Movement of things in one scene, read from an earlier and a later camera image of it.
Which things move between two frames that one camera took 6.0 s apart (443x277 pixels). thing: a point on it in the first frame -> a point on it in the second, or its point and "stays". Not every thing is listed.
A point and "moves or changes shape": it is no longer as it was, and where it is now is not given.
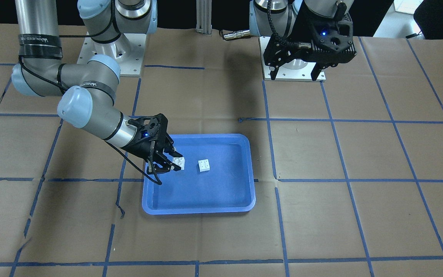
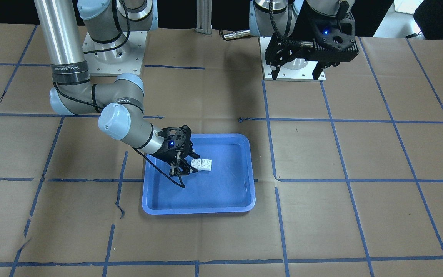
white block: (179, 161) moves or changes shape
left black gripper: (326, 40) stays
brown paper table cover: (363, 173) stays
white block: (204, 165) stays
